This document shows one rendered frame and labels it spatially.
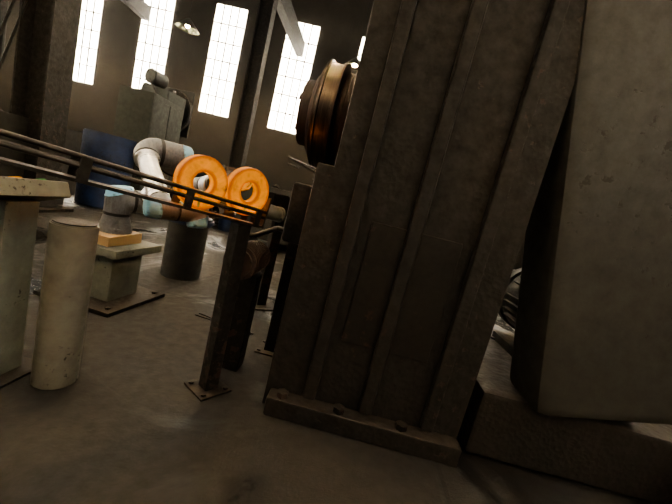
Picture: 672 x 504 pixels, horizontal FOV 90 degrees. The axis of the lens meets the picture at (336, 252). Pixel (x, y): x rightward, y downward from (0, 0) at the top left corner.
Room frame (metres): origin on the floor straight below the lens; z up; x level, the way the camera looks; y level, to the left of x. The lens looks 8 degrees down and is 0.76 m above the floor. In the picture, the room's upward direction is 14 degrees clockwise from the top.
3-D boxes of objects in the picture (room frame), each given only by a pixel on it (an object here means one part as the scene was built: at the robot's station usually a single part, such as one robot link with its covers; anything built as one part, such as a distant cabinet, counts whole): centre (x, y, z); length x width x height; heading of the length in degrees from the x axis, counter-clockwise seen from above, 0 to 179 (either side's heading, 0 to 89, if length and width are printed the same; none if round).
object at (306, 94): (1.60, 0.27, 1.11); 0.28 x 0.06 x 0.28; 178
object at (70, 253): (0.97, 0.77, 0.26); 0.12 x 0.12 x 0.52
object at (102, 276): (1.66, 1.12, 0.13); 0.40 x 0.40 x 0.26; 83
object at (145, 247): (1.66, 1.12, 0.28); 0.32 x 0.32 x 0.04; 83
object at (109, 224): (1.66, 1.12, 0.40); 0.15 x 0.15 x 0.10
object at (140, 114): (4.59, 2.80, 0.75); 0.70 x 0.48 x 1.50; 178
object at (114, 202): (1.66, 1.11, 0.52); 0.13 x 0.12 x 0.14; 135
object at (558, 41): (1.58, -0.25, 0.88); 1.08 x 0.73 x 1.76; 178
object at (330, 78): (1.59, 0.18, 1.11); 0.47 x 0.06 x 0.47; 178
